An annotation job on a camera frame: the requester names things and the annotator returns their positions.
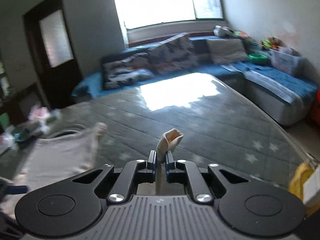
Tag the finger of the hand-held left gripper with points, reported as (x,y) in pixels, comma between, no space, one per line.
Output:
(17,189)

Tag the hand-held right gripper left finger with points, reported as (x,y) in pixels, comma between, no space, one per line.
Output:
(151,163)

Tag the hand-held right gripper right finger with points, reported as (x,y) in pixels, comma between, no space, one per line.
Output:
(169,166)

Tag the cream garment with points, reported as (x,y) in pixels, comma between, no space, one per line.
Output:
(62,155)

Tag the grey quilted star table cover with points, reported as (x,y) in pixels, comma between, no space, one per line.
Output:
(212,130)

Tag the pink tissue pack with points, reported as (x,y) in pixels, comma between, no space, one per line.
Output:
(38,113)

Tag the round black induction cooker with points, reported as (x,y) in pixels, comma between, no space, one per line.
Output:
(71,130)

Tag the flat butterfly print pillow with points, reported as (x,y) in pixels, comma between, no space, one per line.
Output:
(127,78)

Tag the dark wooden cabinet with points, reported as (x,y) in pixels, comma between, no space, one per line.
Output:
(22,100)

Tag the wide butterfly print pillow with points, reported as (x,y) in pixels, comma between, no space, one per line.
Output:
(125,65)

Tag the upright butterfly print pillow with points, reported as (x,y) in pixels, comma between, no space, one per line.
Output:
(172,55)

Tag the blue sofa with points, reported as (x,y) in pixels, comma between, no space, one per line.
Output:
(215,65)

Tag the dark wooden door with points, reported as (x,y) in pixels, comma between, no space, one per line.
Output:
(42,80)

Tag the grey pillow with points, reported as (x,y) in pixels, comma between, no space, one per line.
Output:
(226,51)

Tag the yellow cloth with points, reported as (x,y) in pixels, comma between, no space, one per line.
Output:
(298,180)

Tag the green bowl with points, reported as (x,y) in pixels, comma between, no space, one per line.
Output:
(258,58)

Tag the blue knitted blanket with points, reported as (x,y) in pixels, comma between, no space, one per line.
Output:
(282,80)

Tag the panda plush toy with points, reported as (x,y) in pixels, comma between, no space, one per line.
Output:
(222,30)

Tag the colourful toy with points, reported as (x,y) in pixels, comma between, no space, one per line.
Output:
(241,34)

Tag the red object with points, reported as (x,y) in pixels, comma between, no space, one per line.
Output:
(315,110)

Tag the clear plastic storage box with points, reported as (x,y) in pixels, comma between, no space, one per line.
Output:
(287,61)

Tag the small plush toys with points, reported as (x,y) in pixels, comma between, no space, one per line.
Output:
(270,43)

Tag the window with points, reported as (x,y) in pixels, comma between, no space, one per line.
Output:
(160,2)

